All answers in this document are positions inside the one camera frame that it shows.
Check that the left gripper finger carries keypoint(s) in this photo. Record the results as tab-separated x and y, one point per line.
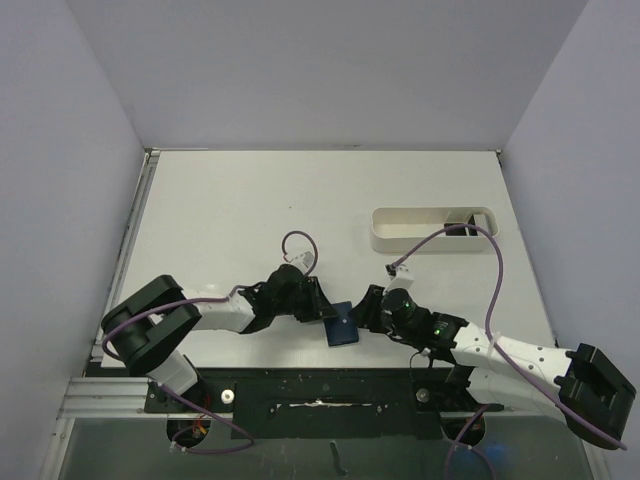
307	316
321	307

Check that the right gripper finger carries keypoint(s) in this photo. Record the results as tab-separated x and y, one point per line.
367	313
388	332

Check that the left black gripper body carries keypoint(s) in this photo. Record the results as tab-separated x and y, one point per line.
304	299

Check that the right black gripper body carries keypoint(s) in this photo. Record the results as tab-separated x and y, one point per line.
375	312

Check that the blue card holder wallet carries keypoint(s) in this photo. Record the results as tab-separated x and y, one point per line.
342	329

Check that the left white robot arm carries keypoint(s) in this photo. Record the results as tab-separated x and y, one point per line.
144	331

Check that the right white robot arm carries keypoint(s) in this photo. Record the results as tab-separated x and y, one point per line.
579	387

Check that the black card in tray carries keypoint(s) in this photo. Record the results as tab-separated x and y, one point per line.
455	229

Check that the white oblong tray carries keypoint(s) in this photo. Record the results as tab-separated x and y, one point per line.
395	230

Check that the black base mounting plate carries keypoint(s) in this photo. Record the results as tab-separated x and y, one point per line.
335	403

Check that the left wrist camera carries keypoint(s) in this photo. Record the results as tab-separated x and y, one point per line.
305	262

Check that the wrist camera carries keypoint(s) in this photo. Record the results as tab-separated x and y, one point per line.
400	277
305	262

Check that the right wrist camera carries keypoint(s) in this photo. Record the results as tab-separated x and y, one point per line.
400	277

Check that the aluminium rail left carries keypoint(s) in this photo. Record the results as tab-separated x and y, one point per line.
144	183

